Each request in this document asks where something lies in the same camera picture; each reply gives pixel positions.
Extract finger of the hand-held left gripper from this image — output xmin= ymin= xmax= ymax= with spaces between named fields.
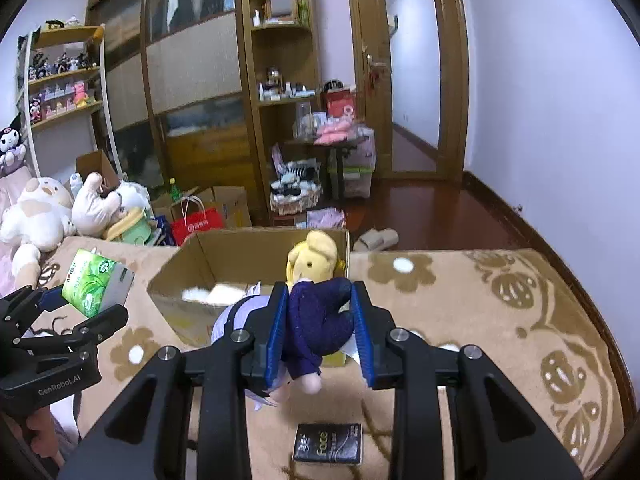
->
xmin=0 ymin=285 xmax=67 ymax=333
xmin=14 ymin=304 xmax=129 ymax=362

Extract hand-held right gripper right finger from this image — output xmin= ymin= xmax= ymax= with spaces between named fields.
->
xmin=350 ymin=282 xmax=586 ymax=480

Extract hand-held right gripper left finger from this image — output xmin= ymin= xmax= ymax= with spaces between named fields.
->
xmin=56 ymin=282 xmax=291 ymax=480

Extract doll with navy clothes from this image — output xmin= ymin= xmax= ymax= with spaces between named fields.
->
xmin=210 ymin=276 xmax=362 ymax=411

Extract green tissue pack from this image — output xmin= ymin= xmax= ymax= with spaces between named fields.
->
xmin=61 ymin=248 xmax=136 ymax=319

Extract person's left hand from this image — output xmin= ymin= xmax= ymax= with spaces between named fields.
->
xmin=22 ymin=402 xmax=76 ymax=466

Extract cream brown-spotted plush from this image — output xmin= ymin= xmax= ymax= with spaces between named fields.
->
xmin=0 ymin=176 xmax=76 ymax=288

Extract beige floral blanket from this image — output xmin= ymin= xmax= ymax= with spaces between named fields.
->
xmin=30 ymin=245 xmax=626 ymax=480

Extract beige slipper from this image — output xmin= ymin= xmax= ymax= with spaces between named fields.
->
xmin=352 ymin=232 xmax=383 ymax=252
xmin=370 ymin=228 xmax=401 ymax=248

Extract black tissue pack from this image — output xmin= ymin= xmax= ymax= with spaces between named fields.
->
xmin=292 ymin=422 xmax=363 ymax=466

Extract green and yellow plush toy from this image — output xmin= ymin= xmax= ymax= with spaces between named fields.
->
xmin=103 ymin=207 xmax=153 ymax=246

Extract blue bag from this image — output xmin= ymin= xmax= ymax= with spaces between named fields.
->
xmin=150 ymin=215 xmax=173 ymax=247

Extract white plush toy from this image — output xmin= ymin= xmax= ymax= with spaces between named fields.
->
xmin=71 ymin=172 xmax=123 ymax=236

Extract pink cloth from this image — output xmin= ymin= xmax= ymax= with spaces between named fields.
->
xmin=306 ymin=208 xmax=347 ymax=231

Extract white fluffy plush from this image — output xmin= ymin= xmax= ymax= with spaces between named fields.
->
xmin=117 ymin=182 xmax=151 ymax=211

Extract low open cardboard box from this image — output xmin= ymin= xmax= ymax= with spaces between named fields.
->
xmin=152 ymin=186 xmax=253 ymax=231

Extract wicker basket of socks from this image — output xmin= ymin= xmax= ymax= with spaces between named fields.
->
xmin=269 ymin=159 xmax=323 ymax=213

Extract tall open cardboard box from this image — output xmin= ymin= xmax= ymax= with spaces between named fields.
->
xmin=76 ymin=150 xmax=121 ymax=188

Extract black and purple plush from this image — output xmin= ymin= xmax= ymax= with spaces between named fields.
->
xmin=0 ymin=112 xmax=28 ymax=176

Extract clear storage box green lid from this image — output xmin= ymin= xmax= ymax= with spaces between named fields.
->
xmin=327 ymin=127 xmax=376 ymax=200

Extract small dark table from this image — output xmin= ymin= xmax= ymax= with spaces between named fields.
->
xmin=285 ymin=135 xmax=363 ymax=201

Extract row of pink boxed figures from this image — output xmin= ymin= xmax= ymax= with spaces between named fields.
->
xmin=27 ymin=80 xmax=101 ymax=123

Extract pink packets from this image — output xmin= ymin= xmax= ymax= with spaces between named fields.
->
xmin=315 ymin=120 xmax=353 ymax=146

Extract clear plastic container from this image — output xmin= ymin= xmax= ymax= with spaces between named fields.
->
xmin=294 ymin=102 xmax=315 ymax=141

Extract wooden corner shelf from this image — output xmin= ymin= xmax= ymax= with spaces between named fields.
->
xmin=240 ymin=0 xmax=323 ymax=221

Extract red bag with white circle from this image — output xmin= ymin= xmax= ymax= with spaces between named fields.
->
xmin=325 ymin=89 xmax=358 ymax=121

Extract row of dark figurines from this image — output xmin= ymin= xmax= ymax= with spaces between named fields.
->
xmin=27 ymin=50 xmax=98 ymax=81

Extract row of small cosmetic bottles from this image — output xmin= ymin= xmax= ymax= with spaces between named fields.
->
xmin=257 ymin=67 xmax=318 ymax=103

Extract white and yellow display shelf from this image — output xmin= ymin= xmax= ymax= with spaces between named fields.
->
xmin=15 ymin=24 xmax=121 ymax=176

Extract wooden wardrobe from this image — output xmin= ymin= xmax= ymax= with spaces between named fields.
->
xmin=85 ymin=0 xmax=261 ymax=221

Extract wooden door with glass panel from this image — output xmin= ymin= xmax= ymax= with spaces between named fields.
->
xmin=347 ymin=0 xmax=471 ymax=181

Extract red paper bag white handles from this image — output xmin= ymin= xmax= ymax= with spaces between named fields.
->
xmin=171 ymin=195 xmax=226 ymax=247

